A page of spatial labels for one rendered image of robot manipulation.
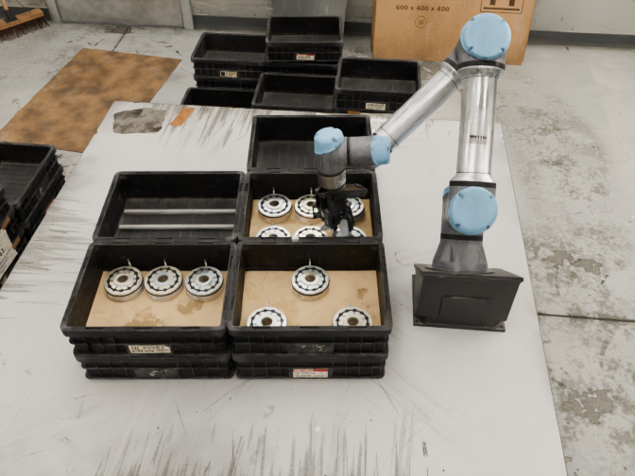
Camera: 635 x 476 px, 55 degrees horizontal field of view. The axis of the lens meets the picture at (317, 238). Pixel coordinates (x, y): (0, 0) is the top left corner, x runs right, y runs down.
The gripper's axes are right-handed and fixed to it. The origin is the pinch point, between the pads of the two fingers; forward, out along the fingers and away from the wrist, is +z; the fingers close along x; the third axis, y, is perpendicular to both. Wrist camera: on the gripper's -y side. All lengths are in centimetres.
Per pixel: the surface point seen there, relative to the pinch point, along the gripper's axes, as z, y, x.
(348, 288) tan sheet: 3.8, 12.3, 13.7
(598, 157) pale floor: 85, -209, -5
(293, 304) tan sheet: 3.0, 26.7, 7.1
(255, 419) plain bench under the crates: 17, 52, 18
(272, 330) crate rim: -6.0, 40.7, 16.1
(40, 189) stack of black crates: 28, 38, -144
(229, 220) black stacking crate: -1.1, 17.9, -30.3
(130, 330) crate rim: -9, 64, -8
